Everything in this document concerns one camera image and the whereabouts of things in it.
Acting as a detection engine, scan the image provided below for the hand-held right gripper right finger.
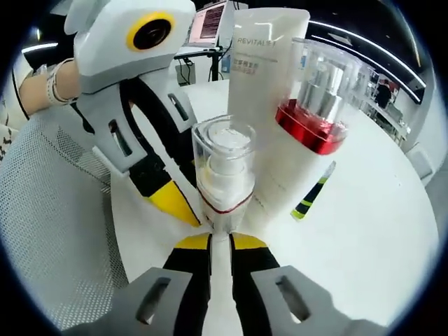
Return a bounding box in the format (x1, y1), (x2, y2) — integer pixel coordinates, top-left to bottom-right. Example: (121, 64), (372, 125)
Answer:
(229, 233), (386, 336)

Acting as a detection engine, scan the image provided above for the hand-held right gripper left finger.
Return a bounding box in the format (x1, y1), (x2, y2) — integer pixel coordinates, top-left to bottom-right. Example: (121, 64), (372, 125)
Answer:
(62, 233), (214, 336)

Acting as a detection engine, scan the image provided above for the small white skincare bottle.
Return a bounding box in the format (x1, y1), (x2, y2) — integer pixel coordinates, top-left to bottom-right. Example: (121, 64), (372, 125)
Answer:
(190, 115), (258, 336)

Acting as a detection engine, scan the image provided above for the large white skincare tube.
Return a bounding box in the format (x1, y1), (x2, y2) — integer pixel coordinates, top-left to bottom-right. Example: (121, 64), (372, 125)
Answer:
(226, 7), (311, 123)

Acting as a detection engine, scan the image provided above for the green black skincare sachet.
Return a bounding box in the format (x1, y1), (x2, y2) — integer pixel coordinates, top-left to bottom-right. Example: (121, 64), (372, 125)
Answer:
(290, 160), (337, 222)

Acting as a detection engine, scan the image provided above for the white red-collared skincare pump bottle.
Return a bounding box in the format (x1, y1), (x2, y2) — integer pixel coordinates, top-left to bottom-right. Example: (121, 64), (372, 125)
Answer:
(255, 36), (361, 228)

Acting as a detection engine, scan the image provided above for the white standing desk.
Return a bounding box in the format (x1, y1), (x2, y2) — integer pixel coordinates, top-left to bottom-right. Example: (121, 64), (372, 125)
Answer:
(174, 41), (232, 85)

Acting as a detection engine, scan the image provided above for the laptop with lit screen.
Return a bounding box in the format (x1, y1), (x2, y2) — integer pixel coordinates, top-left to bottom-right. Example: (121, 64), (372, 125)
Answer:
(187, 1), (232, 48)

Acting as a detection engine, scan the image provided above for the person's printed white shirt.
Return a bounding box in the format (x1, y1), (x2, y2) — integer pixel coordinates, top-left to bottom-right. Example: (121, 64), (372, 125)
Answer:
(0, 104), (22, 165)

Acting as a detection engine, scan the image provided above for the grey mesh office chair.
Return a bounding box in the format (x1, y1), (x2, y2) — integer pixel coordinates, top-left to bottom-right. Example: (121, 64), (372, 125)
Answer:
(0, 111), (130, 330)

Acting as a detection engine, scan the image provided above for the white framed office chair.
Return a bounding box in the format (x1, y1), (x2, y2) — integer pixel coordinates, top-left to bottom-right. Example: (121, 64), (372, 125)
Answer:
(405, 143), (435, 183)

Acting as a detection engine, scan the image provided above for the white wrist strap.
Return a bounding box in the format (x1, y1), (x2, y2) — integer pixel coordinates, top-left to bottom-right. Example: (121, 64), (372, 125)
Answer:
(45, 64), (76, 106)

